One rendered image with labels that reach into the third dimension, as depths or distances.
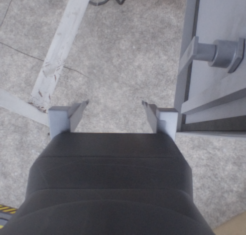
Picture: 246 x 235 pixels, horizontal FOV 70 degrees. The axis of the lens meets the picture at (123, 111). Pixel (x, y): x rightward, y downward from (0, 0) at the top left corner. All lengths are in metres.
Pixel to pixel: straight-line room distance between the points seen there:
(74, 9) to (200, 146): 0.89
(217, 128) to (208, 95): 0.03
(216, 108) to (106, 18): 1.03
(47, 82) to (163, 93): 0.58
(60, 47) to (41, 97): 0.23
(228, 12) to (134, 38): 0.88
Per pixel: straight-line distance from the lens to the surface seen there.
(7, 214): 0.84
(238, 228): 1.07
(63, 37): 0.88
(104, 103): 0.98
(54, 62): 0.85
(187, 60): 0.17
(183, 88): 0.31
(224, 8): 0.24
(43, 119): 0.88
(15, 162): 1.18
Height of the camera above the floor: 0.95
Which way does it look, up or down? 82 degrees down
